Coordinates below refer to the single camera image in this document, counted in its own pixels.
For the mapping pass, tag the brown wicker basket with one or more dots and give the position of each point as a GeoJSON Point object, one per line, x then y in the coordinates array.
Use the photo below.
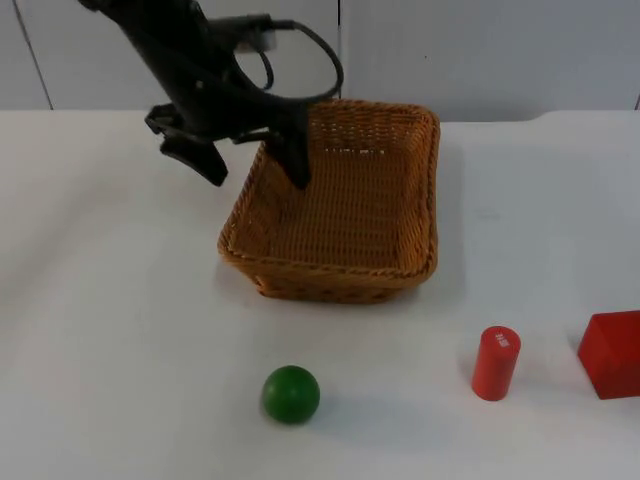
{"type": "Point", "coordinates": [350, 225]}

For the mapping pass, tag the red cube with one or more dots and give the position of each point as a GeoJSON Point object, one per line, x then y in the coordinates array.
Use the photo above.
{"type": "Point", "coordinates": [612, 355]}

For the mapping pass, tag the red cylinder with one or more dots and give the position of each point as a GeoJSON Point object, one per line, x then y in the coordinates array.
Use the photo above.
{"type": "Point", "coordinates": [495, 365]}

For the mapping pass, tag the green ball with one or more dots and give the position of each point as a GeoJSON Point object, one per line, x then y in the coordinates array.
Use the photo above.
{"type": "Point", "coordinates": [291, 395]}

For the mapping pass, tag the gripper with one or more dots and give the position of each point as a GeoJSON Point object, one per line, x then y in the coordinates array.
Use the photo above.
{"type": "Point", "coordinates": [215, 110]}

